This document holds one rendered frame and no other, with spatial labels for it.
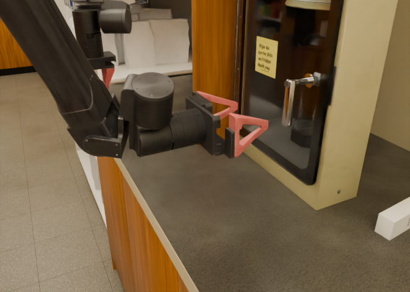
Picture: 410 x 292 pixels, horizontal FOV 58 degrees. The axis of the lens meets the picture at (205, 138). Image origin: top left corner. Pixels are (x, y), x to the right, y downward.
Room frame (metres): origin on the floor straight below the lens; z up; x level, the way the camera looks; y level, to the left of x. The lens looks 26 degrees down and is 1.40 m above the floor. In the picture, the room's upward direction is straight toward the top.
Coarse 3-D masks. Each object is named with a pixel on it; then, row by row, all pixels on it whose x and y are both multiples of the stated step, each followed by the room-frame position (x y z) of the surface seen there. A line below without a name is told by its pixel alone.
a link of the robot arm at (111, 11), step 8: (72, 0) 0.85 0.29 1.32; (80, 0) 0.85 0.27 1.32; (88, 0) 0.86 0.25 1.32; (96, 0) 0.86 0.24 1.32; (104, 0) 0.87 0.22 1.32; (112, 0) 0.87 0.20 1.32; (120, 0) 0.87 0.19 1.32; (104, 8) 0.87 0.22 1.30; (112, 8) 0.86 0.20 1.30; (120, 8) 0.86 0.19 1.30; (128, 8) 0.88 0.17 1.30; (104, 16) 0.85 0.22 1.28; (112, 16) 0.85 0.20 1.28; (120, 16) 0.85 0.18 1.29; (128, 16) 0.88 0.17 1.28; (104, 24) 0.85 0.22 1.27; (112, 24) 0.85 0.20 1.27; (120, 24) 0.85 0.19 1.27; (128, 24) 0.87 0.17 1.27; (104, 32) 0.86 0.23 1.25; (112, 32) 0.86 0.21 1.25; (120, 32) 0.86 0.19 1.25; (128, 32) 0.86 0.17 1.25
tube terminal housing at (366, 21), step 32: (352, 0) 0.62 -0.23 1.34; (384, 0) 0.65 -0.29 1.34; (352, 32) 0.62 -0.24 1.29; (384, 32) 0.65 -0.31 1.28; (352, 64) 0.63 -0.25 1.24; (352, 96) 0.63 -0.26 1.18; (352, 128) 0.64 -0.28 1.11; (256, 160) 0.81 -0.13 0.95; (320, 160) 0.62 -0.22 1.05; (352, 160) 0.65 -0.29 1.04; (320, 192) 0.62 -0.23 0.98; (352, 192) 0.66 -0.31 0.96
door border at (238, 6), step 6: (240, 0) 0.88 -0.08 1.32; (240, 6) 0.88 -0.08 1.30; (240, 12) 0.88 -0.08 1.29; (240, 18) 0.88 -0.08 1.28; (240, 24) 0.88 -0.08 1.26; (240, 30) 0.88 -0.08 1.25; (240, 36) 0.88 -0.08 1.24; (240, 42) 0.87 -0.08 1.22; (240, 48) 0.87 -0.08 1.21; (234, 54) 0.89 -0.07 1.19; (240, 54) 0.87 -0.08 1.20; (234, 60) 0.89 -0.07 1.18; (240, 60) 0.87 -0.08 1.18; (234, 72) 0.89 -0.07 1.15; (234, 78) 0.89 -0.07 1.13; (234, 96) 0.89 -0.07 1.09; (324, 126) 0.62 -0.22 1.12; (318, 162) 0.62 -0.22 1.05
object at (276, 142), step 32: (256, 0) 0.83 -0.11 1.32; (288, 0) 0.73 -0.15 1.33; (320, 0) 0.65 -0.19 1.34; (256, 32) 0.82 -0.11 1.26; (288, 32) 0.72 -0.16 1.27; (320, 32) 0.64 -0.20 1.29; (288, 64) 0.71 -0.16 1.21; (320, 64) 0.64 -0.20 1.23; (256, 96) 0.81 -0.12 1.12; (320, 96) 0.63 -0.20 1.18; (256, 128) 0.80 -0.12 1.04; (288, 128) 0.70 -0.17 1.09; (320, 128) 0.62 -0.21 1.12; (288, 160) 0.69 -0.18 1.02
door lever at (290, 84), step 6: (306, 78) 0.65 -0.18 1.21; (312, 78) 0.64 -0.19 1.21; (288, 84) 0.63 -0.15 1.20; (294, 84) 0.63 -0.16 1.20; (300, 84) 0.64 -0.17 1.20; (306, 84) 0.66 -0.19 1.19; (312, 84) 0.64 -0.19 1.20; (288, 90) 0.63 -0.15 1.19; (294, 90) 0.63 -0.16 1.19; (288, 96) 0.63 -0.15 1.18; (294, 96) 0.63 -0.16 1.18; (288, 102) 0.63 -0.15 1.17; (288, 108) 0.63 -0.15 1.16; (282, 114) 0.64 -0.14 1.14; (288, 114) 0.63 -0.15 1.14; (282, 120) 0.64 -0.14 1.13; (288, 120) 0.63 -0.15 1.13; (288, 126) 0.63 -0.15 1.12
